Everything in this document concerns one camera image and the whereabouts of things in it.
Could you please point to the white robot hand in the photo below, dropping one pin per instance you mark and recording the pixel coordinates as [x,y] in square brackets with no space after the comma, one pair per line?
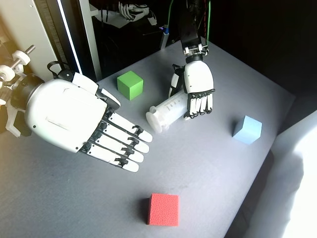
[199,77]
[64,111]

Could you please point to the large clear plastic syringe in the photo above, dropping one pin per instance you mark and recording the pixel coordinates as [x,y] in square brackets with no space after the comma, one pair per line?
[168,109]

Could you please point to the spare white robot hand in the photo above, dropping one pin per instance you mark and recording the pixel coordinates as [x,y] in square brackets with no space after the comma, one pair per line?
[132,10]

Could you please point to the green foam cube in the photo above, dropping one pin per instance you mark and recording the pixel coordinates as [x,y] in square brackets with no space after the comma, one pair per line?
[130,85]

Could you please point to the light blue foam cube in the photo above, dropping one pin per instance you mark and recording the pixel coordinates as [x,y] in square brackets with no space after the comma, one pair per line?
[248,130]

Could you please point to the grey table cloth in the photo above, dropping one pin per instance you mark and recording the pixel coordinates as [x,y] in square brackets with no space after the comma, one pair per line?
[86,193]

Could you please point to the white robot body column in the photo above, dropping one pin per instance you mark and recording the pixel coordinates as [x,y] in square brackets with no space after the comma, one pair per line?
[37,24]

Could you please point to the red foam cube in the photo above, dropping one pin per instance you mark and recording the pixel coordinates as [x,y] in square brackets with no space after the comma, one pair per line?
[164,209]

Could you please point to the white fabric cover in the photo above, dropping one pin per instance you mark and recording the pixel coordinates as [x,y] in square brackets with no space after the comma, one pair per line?
[297,188]

